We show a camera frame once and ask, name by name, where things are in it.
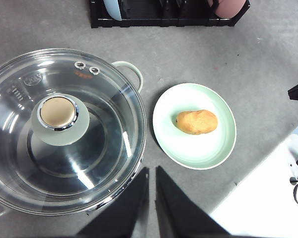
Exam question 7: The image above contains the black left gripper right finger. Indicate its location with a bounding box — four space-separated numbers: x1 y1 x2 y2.
154 166 231 238

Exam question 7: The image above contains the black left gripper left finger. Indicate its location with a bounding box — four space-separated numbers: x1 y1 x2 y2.
76 167 149 238

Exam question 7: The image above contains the green plate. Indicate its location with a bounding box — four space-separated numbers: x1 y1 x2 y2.
152 83 237 170

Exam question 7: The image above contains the brown potato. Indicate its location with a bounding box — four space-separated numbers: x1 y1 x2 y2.
176 110 218 135

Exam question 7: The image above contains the glass steamer lid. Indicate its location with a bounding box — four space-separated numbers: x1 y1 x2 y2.
0 48 147 215

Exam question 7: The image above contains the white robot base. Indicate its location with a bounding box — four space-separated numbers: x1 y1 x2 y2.
210 134 298 237

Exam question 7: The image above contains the green electric steamer pot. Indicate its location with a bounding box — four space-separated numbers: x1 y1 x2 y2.
0 49 146 215

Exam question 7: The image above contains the pink plate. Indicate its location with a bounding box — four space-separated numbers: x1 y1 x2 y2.
209 0 246 19

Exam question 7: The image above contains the blue plate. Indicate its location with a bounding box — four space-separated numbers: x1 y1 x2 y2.
103 0 122 21

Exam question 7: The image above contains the black plate rack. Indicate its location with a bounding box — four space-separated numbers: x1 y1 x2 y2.
89 0 251 28

